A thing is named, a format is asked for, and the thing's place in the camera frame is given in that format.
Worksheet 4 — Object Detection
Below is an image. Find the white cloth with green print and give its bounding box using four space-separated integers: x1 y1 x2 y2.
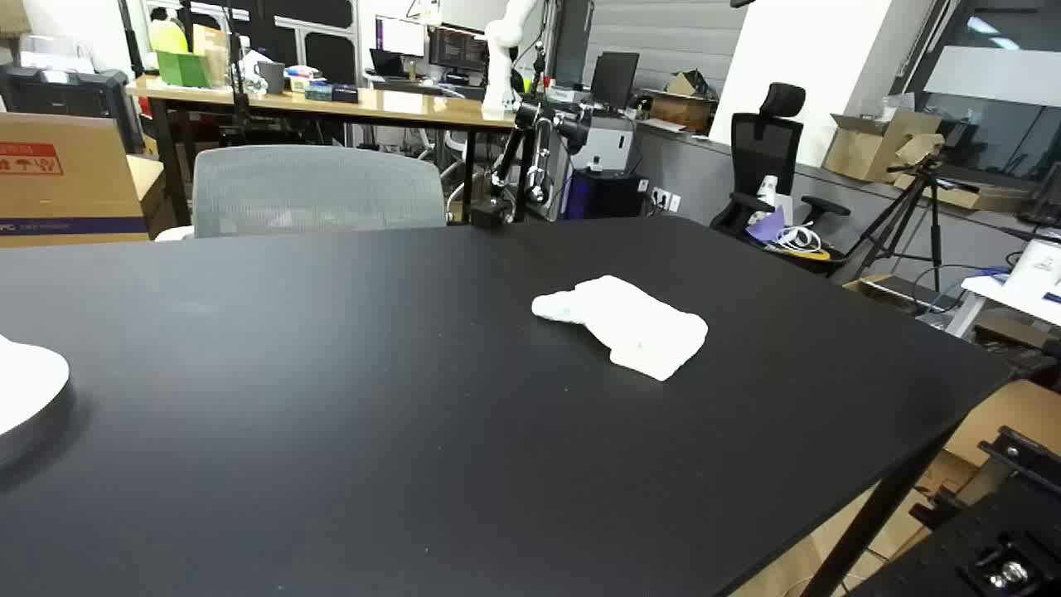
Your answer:
528 272 712 384

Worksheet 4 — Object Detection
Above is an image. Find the white computer case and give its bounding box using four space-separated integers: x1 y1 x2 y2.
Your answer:
575 113 638 177

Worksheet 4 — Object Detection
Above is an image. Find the white curved column object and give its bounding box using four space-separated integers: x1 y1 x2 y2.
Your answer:
484 0 547 118

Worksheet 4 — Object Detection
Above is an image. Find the dark computer monitor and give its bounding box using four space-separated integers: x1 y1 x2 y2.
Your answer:
586 49 644 113

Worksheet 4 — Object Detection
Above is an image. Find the small brown cardboard box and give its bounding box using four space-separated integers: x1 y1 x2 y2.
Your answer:
644 69 723 138

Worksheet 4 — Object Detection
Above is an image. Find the purple item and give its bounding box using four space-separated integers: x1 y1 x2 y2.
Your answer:
746 209 792 250

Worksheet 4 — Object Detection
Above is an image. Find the grey mesh office chair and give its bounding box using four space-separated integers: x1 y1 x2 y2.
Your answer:
187 144 449 238

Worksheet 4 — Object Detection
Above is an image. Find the wooden desk with black legs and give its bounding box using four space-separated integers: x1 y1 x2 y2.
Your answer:
129 75 523 230

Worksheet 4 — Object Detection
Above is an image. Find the white spray bottle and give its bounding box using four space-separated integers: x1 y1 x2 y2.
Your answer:
754 172 796 230

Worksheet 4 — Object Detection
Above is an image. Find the black monitor with lit screen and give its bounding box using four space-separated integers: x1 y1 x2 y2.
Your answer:
427 25 491 83

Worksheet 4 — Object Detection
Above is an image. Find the black office chair with headrest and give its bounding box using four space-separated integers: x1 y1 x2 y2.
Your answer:
709 79 855 267

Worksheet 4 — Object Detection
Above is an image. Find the black panel board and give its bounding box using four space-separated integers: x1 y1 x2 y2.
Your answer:
218 0 361 89

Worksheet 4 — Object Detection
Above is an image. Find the open cardboard box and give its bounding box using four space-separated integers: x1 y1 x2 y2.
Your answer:
823 109 947 185

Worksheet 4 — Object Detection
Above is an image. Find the black table leg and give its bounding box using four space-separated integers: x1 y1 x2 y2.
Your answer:
798 436 957 597

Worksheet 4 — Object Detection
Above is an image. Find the green storage box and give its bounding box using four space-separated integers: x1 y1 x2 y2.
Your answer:
153 48 216 89

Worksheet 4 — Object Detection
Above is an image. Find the long flat cardboard box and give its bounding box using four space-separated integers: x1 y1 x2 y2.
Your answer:
887 162 1037 217

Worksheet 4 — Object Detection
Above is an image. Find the cardboard box with red label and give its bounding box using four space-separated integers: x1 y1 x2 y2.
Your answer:
0 109 166 250

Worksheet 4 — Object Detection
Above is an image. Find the white side table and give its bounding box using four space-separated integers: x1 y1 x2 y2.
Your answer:
943 237 1061 342

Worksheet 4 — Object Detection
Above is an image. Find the black printer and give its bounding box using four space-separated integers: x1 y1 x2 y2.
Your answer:
0 62 138 123

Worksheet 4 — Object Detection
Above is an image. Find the white plate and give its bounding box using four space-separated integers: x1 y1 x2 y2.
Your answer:
0 332 74 442

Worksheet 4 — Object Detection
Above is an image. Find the black camera tripod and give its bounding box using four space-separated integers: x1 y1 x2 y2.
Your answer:
840 152 947 295

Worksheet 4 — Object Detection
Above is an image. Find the black metal equipment frame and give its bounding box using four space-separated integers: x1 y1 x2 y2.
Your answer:
849 425 1061 597

